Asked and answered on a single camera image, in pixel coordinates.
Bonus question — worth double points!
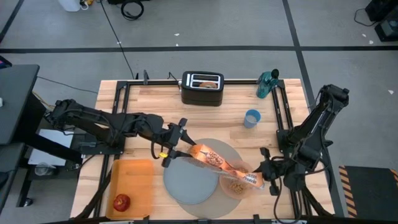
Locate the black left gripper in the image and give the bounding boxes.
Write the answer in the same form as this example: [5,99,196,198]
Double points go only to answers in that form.
[152,117,198,169]

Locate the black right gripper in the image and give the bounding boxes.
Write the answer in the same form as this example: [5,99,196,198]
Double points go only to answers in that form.
[252,147,286,197]

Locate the orange cereal bag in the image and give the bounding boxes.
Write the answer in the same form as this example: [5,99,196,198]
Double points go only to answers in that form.
[187,143,266,190]

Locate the toasted bagel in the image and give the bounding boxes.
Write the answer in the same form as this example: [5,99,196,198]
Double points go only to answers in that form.
[198,81,219,90]

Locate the teal bottle with black cap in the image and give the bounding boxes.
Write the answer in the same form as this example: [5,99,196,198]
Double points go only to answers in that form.
[255,68,280,100]

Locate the red apple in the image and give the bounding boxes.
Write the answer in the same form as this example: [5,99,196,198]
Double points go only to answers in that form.
[112,193,132,213]

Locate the cereal loops heap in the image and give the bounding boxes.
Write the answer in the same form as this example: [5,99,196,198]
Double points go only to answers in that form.
[228,180,248,195]

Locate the pale pink bowl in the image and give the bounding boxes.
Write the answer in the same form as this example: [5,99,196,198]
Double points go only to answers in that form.
[218,159,258,200]

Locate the grey round plate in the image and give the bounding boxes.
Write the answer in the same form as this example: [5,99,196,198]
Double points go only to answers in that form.
[163,138,247,220]
[163,154,220,205]

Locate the blue cup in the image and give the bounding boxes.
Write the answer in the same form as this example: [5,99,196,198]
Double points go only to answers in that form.
[243,108,262,129]

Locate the black two-slot toaster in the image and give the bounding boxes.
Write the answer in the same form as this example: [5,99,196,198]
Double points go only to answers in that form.
[180,70,225,108]

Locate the orange cutting board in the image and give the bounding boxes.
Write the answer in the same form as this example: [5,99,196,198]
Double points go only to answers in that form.
[105,159,155,220]

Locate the black yellow hazard mat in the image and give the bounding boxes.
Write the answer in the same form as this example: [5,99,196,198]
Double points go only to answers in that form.
[338,165,398,219]

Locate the white sheet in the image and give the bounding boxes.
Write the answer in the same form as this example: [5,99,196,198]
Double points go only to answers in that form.
[27,128,76,167]

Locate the clear plastic cup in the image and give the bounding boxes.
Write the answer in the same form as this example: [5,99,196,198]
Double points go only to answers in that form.
[34,161,57,177]

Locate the black floor box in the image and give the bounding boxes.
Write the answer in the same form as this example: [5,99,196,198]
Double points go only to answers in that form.
[106,0,150,5]

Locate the black desk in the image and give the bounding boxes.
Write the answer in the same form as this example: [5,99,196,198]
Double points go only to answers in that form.
[0,63,40,146]

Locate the white waste bin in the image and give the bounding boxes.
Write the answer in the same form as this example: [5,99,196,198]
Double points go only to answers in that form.
[57,0,83,12]

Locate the black equipment case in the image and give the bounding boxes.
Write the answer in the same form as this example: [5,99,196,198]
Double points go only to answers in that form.
[364,0,398,23]
[374,18,398,43]

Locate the black aluminium rig frame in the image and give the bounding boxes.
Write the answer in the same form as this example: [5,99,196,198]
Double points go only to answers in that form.
[74,77,336,224]

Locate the thin black cable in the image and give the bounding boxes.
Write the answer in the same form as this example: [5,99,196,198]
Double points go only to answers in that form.
[98,0,138,80]

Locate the coiled black cable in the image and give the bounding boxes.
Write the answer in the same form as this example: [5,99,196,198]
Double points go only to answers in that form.
[120,0,145,21]

